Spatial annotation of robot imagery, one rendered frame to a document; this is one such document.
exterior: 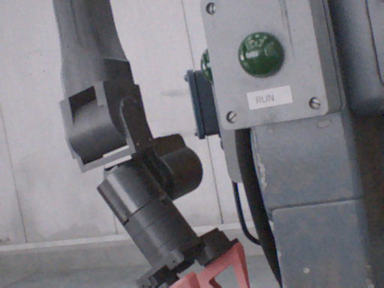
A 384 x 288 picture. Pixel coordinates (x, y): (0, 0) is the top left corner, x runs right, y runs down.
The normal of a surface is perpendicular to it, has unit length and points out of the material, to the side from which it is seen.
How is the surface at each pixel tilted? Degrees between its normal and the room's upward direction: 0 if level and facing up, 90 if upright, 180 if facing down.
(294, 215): 90
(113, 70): 80
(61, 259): 90
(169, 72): 90
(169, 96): 90
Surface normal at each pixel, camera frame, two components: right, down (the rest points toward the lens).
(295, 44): -0.43, 0.13
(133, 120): 0.77, -0.29
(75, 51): -0.60, -0.01
